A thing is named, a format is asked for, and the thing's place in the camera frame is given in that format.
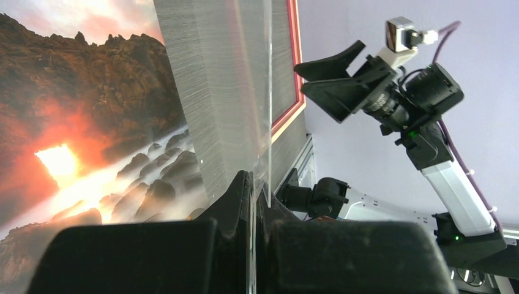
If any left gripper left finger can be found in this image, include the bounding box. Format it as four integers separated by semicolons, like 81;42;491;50
28;170;252;293

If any pink wooden picture frame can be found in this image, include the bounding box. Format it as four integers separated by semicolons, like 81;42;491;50
271;0;307;143

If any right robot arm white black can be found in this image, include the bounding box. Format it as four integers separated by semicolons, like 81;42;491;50
293;41;518;279

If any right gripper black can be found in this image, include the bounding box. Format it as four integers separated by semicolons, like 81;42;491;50
294;40;409;130

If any landscape sunset photo print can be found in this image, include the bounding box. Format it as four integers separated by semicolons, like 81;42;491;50
1;0;208;293

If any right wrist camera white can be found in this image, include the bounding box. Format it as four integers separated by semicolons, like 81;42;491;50
377;17;439;69

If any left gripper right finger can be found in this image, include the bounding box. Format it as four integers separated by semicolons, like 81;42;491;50
256;184;457;293

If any transparent acrylic sheet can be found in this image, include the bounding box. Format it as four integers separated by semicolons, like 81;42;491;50
154;0;272;200

